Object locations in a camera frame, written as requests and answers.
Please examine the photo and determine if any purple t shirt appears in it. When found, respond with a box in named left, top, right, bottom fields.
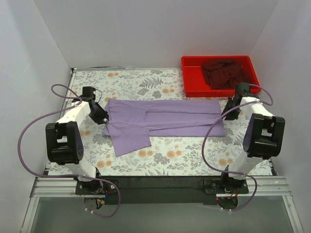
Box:
left=103, top=99, right=226, bottom=157

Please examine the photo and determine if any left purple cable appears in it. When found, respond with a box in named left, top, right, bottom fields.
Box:
left=18, top=83, right=121, bottom=218

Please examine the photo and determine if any dark red t shirt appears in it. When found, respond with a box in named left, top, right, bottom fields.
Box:
left=201, top=59, right=251, bottom=90

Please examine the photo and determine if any floral table cloth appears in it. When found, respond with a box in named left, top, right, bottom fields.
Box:
left=69, top=69, right=248, bottom=176

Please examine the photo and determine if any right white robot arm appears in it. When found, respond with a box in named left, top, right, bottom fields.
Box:
left=217, top=83, right=285, bottom=193

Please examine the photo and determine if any aluminium frame rail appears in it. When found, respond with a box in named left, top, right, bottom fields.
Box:
left=20, top=176, right=303, bottom=233

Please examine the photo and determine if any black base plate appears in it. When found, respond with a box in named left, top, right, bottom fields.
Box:
left=75, top=176, right=249, bottom=206

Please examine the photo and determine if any red plastic bin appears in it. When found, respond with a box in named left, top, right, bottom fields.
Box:
left=181, top=55, right=259, bottom=98

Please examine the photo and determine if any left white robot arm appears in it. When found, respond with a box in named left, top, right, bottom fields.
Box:
left=45, top=100, right=109, bottom=194

